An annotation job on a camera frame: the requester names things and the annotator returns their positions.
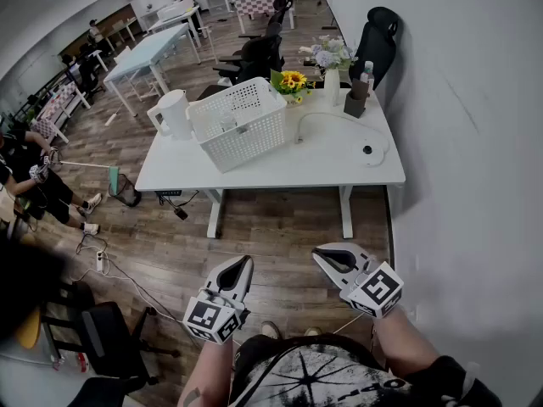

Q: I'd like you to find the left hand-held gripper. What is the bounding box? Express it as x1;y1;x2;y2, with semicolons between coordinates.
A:
182;255;255;346

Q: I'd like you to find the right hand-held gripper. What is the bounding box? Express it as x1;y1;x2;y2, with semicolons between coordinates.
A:
312;243;405;320

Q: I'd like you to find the white plastic basket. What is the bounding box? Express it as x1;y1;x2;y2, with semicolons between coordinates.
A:
186;76;288;174

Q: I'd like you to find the person's right forearm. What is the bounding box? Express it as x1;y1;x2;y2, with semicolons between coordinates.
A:
372;307;440;376

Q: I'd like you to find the person's left forearm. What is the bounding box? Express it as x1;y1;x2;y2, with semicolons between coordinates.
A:
176;339;235;407

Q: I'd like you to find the person's left shoe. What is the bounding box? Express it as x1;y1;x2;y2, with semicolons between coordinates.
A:
259;321;282;341

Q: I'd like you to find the white table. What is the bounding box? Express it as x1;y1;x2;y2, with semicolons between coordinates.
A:
134;86;407;240

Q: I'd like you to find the round white kettle base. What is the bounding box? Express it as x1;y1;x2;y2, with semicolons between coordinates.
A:
350;139;386;168

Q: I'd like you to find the black white printed t-shirt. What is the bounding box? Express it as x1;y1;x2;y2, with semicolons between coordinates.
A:
228;332;501;407

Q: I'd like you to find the black rolling chair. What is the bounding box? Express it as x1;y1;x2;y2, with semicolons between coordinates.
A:
40;282;179;398

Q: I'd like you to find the black mesh trash bin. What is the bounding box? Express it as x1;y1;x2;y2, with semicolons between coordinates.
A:
110;173;143;209

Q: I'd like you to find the brown cardboard holder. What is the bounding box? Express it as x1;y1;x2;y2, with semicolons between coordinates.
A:
343;77;371;120

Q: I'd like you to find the white ceramic vase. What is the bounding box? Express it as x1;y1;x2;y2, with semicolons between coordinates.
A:
323;68;341;108

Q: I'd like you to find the white electric kettle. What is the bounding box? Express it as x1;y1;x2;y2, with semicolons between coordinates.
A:
147;89;195;142

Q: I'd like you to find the yellow sunflower bouquet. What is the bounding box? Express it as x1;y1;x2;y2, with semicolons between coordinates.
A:
270;69;316;103

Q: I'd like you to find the tall clear plastic bottle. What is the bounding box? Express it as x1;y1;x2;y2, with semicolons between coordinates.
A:
362;60;377;97

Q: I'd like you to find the white floor mop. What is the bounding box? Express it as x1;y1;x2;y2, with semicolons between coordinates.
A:
104;99;139;127

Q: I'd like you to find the pale blue flower bouquet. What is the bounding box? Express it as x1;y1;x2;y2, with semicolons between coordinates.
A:
299;35;358;74

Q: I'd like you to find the yellow chair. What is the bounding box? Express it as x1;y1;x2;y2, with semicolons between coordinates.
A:
14;307;43;349

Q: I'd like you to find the black mesh office chair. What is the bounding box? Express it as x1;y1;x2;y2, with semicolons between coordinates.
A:
231;8;284;59
262;0;296;16
197;34;286;101
350;6;400;91

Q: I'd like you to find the light blue top table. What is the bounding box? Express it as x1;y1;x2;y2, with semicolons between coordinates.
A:
103;22;203;118

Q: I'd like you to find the checkered cloth table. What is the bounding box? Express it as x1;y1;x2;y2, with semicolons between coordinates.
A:
232;0;296;33
29;81;92;143

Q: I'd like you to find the white floor cable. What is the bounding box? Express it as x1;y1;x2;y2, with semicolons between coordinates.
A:
70;256;200;347

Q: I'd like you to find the white kettle base cable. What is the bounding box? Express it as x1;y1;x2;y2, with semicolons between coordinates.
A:
294;111;391;167

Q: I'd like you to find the green long-handled dustpan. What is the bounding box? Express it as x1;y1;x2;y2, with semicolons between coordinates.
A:
54;159;122;197

